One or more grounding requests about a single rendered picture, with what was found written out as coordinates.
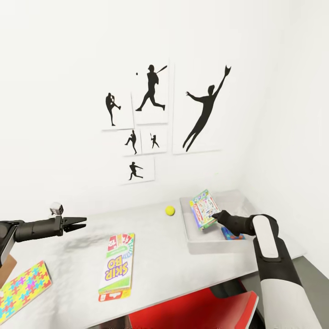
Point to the jigsaw puzzle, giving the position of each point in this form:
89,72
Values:
23,289

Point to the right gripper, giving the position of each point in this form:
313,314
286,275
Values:
229,221

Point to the board game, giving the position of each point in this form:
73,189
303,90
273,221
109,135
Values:
229,236
204,207
117,272

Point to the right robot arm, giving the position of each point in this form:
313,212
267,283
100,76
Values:
286,305

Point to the tennis ball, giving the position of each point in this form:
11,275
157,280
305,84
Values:
170,210

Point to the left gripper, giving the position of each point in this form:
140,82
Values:
56,226

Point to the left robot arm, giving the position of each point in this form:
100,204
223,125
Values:
18,230

